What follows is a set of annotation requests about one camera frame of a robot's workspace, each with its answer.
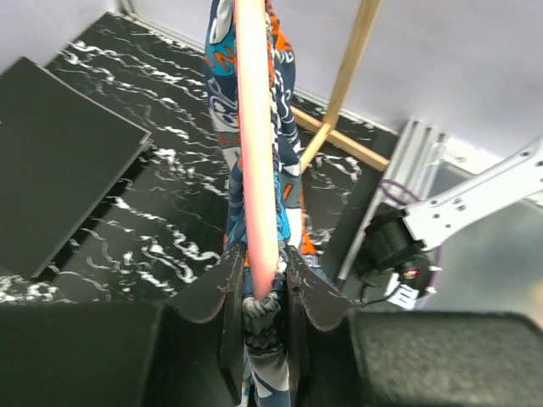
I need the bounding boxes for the pink foam hanger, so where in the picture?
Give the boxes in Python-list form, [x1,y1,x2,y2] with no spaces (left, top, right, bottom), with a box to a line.
[234,0,278,299]

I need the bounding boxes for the black marble pattern mat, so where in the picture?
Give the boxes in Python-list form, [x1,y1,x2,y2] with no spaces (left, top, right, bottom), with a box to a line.
[0,11,402,304]

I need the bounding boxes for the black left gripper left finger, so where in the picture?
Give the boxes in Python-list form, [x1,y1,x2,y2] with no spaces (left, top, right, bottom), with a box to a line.
[1,244,245,406]

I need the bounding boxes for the wooden clothes rack frame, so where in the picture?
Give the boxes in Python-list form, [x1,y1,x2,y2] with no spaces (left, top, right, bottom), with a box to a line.
[292,0,389,170]

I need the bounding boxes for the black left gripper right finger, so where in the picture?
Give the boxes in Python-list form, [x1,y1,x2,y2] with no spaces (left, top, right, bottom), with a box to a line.
[287,248,542,406]

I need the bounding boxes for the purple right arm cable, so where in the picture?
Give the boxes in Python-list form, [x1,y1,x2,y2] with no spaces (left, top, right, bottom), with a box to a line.
[378,178,419,204]

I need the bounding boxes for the blue orange patterned shorts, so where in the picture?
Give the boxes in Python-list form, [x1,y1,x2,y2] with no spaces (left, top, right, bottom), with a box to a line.
[204,1,321,406]

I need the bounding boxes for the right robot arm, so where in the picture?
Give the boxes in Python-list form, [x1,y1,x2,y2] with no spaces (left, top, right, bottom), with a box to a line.
[358,137,542,310]

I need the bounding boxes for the black flat panel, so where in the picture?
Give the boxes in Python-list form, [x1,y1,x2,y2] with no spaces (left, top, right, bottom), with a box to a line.
[1,57,150,278]

